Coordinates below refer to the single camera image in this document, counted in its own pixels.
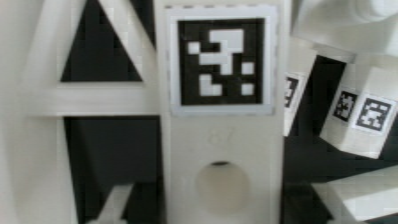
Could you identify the white chair leg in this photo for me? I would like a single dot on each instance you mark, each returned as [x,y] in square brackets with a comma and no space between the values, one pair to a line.
[365,106]
[301,62]

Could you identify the white L-shaped fence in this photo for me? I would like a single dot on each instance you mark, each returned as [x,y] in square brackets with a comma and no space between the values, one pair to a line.
[362,197]

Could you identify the white chair back frame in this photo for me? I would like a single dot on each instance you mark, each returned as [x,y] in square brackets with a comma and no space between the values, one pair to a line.
[211,60]

